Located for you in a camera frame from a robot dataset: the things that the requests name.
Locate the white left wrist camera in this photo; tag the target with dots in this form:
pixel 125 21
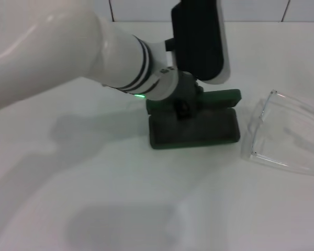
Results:
pixel 199 39

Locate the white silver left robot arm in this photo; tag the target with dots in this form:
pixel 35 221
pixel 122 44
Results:
pixel 68 52

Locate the clear plastic glasses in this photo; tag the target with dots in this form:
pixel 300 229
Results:
pixel 285 130

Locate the green glasses case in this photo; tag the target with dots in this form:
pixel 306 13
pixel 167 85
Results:
pixel 214 130

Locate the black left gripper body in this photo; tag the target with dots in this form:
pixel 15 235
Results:
pixel 187 89

